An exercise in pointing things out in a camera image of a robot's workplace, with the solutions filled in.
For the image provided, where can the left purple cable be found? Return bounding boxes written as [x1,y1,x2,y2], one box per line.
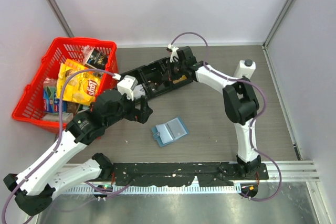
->
[1,68,120,224]

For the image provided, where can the aluminium rail frame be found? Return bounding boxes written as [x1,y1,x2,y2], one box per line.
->
[58,161,319,198]

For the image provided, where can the red plastic shopping basket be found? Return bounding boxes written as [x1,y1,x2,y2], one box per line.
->
[12,37,119,133]

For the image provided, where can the black three-compartment organizer tray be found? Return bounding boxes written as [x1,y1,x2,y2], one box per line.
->
[116,57,193,102]

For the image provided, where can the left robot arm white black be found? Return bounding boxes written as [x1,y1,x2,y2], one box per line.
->
[3,89,153,216]

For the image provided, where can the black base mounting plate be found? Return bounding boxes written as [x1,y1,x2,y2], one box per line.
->
[81,161,270,187]

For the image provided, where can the purple cable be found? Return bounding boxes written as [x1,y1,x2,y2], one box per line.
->
[169,31,283,204]
[1,68,120,224]

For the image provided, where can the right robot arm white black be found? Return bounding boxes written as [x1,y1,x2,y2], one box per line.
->
[166,44,261,179]

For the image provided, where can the yellow Lays chips bag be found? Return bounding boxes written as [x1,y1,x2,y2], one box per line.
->
[56,59,101,106]

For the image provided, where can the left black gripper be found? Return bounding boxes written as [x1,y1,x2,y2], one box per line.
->
[104,90,153,127]

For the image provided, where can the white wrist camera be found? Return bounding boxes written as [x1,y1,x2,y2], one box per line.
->
[117,75,138,101]
[167,44,179,62]

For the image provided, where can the blue leather card holder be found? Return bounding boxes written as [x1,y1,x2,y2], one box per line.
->
[151,116,189,147]

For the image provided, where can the blue packaged item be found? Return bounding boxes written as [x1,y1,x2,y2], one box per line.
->
[43,86,67,114]

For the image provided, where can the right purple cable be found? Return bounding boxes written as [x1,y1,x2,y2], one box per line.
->
[169,31,283,204]

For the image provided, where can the white card in tray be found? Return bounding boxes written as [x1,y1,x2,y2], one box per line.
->
[133,84,146,100]

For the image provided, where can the black snack box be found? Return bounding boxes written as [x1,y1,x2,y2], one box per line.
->
[83,48,108,70]

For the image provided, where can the gold card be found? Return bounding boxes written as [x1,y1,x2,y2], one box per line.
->
[173,75,187,84]

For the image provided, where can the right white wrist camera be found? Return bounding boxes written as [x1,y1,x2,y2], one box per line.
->
[167,44,179,62]

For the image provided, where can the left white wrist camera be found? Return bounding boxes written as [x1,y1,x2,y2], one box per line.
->
[117,75,138,101]

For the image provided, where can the white bottle grey cap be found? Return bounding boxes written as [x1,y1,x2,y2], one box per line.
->
[233,59,256,79]

